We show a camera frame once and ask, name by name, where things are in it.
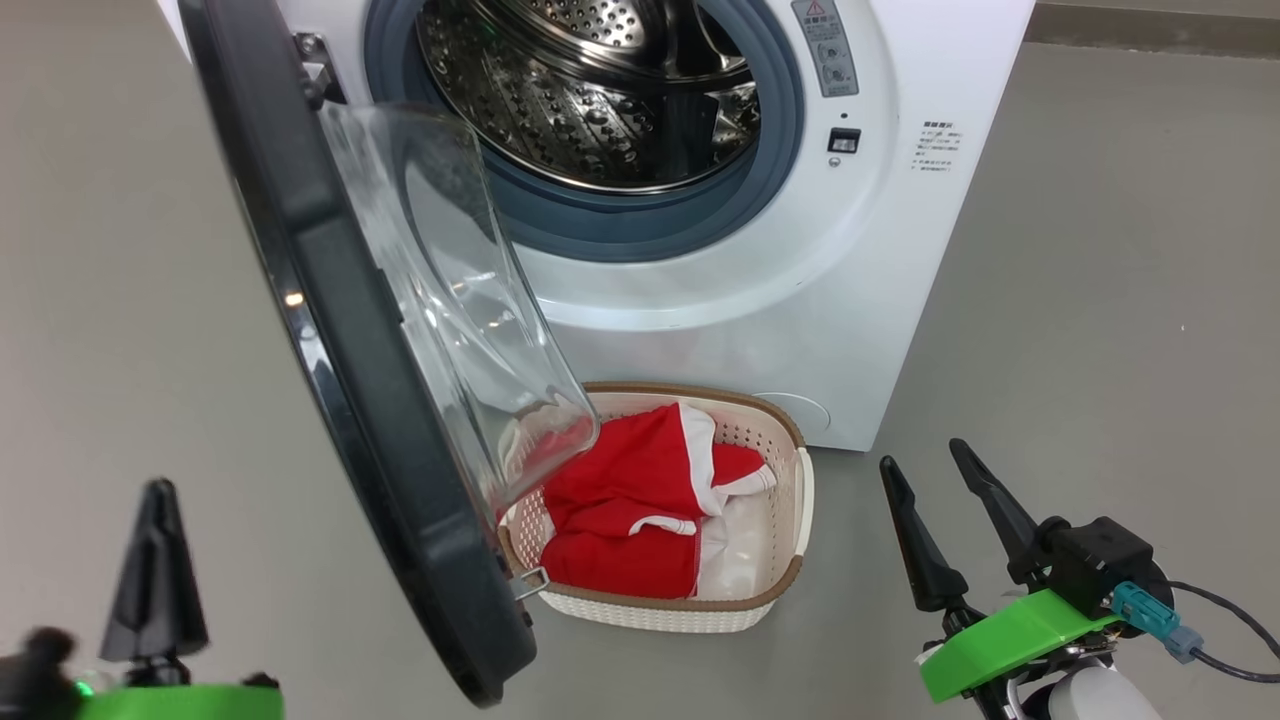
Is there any printed text label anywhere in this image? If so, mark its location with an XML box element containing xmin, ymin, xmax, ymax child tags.
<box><xmin>910</xmin><ymin>120</ymin><xmax>966</xmax><ymax>173</ymax></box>

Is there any cream perforated laundry basket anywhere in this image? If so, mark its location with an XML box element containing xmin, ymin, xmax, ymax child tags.
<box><xmin>497</xmin><ymin>382</ymin><xmax>816</xmax><ymax>634</ymax></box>

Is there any grey rubber door seal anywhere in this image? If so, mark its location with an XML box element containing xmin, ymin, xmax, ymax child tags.
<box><xmin>362</xmin><ymin>0</ymin><xmax>806</xmax><ymax>263</ymax></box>

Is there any teal right camera connector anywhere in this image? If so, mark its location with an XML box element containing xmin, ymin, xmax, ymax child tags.
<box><xmin>1110</xmin><ymin>582</ymin><xmax>1206</xmax><ymax>663</ymax></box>

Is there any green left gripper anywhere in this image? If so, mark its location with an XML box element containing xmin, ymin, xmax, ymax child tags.
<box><xmin>75</xmin><ymin>480</ymin><xmax>285</xmax><ymax>720</ymax></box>

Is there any round filter cover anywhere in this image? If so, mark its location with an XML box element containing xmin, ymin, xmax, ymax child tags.
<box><xmin>750</xmin><ymin>392</ymin><xmax>831</xmax><ymax>443</ymax></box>

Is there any red white garment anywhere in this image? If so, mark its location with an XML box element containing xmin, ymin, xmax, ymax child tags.
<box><xmin>500</xmin><ymin>402</ymin><xmax>779</xmax><ymax>601</ymax></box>

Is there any white washing machine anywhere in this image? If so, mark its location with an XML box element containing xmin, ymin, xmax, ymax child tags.
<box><xmin>160</xmin><ymin>0</ymin><xmax>1036</xmax><ymax>453</ymax></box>

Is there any grey warning label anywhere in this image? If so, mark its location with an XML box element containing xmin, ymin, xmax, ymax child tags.
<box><xmin>792</xmin><ymin>0</ymin><xmax>859</xmax><ymax>98</ymax></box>

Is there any black glass washing machine door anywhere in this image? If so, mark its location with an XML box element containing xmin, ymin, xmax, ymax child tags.
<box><xmin>178</xmin><ymin>0</ymin><xmax>603</xmax><ymax>709</ymax></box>

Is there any black right camera cable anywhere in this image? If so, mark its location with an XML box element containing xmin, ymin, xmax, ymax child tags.
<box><xmin>1165</xmin><ymin>580</ymin><xmax>1280</xmax><ymax>686</ymax></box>

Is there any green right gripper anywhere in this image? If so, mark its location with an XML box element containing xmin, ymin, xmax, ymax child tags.
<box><xmin>879</xmin><ymin>437</ymin><xmax>1123</xmax><ymax>705</ymax></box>

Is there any steel washing machine drum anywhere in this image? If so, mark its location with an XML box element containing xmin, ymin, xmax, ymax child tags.
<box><xmin>415</xmin><ymin>0</ymin><xmax>763</xmax><ymax>193</ymax></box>

